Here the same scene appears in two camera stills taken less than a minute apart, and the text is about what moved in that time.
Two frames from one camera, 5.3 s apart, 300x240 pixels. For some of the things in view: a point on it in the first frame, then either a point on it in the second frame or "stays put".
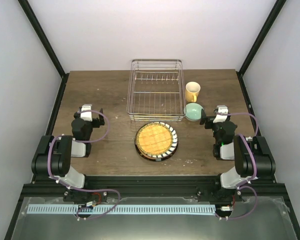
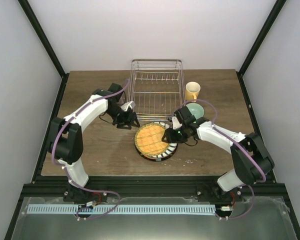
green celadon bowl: x=192 y=111 stays put
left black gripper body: x=97 y=124 to x=120 y=117
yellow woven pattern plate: x=154 y=139 stays put
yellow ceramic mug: x=192 y=89 stays put
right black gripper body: x=208 y=120 to x=180 y=137
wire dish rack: x=156 y=90 stays put
